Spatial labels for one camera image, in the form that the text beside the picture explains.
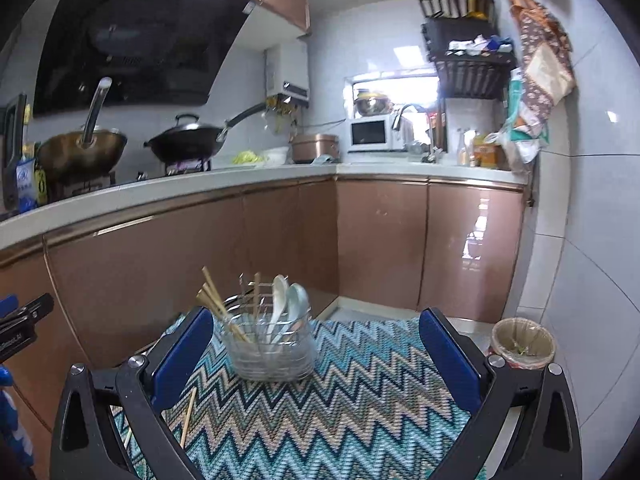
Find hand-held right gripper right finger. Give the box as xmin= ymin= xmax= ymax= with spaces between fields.
xmin=419 ymin=308 xmax=583 ymax=480

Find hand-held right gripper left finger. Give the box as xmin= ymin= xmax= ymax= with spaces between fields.
xmin=50 ymin=306 xmax=216 ymax=480

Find wire utensil holder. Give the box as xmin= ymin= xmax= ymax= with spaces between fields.
xmin=220 ymin=272 xmax=318 ymax=383

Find white ceramic spoon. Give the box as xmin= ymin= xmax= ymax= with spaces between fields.
xmin=265 ymin=275 xmax=290 ymax=346

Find light blue ceramic spoon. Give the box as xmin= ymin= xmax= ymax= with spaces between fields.
xmin=287 ymin=282 xmax=311 ymax=332

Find person's left hand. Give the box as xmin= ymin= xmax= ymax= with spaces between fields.
xmin=0 ymin=366 xmax=35 ymax=467

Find pink trash bin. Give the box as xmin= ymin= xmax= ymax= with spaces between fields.
xmin=490 ymin=317 xmax=557 ymax=372

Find zigzag woven mat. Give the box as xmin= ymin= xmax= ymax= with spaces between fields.
xmin=112 ymin=310 xmax=493 ymax=480

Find copper kitchen base cabinets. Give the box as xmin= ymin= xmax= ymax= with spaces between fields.
xmin=0 ymin=175 xmax=531 ymax=461

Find brass wok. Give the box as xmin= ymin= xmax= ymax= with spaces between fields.
xmin=37 ymin=77 xmax=128 ymax=181

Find black knife holder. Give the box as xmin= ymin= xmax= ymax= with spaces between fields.
xmin=0 ymin=94 xmax=28 ymax=211

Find gas stove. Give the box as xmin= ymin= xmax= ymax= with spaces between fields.
xmin=50 ymin=157 xmax=213 ymax=201

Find seasoning bottles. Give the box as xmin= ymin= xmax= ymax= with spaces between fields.
xmin=457 ymin=130 xmax=502 ymax=168

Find black wok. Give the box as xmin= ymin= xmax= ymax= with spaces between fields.
xmin=144 ymin=102 xmax=268 ymax=163

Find plastic bags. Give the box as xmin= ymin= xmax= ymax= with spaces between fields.
xmin=487 ymin=110 xmax=543 ymax=171

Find white microwave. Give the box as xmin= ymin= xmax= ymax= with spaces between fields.
xmin=348 ymin=114 xmax=406 ymax=153

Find copper rice cooker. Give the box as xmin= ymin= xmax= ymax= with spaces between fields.
xmin=291 ymin=133 xmax=338 ymax=163

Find chrome faucet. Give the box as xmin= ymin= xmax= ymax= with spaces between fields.
xmin=391 ymin=104 xmax=443 ymax=163

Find metal bowl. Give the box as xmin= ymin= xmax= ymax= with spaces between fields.
xmin=353 ymin=91 xmax=393 ymax=116

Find black range hood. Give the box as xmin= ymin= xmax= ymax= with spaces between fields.
xmin=32 ymin=0 xmax=251 ymax=121

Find brown patterned apron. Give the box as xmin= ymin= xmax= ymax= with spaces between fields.
xmin=502 ymin=0 xmax=576 ymax=121

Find white water heater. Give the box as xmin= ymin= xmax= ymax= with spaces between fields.
xmin=265 ymin=39 xmax=311 ymax=103

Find black wall rack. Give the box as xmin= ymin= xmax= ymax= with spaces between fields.
xmin=422 ymin=20 xmax=518 ymax=101
xmin=412 ymin=0 xmax=493 ymax=22

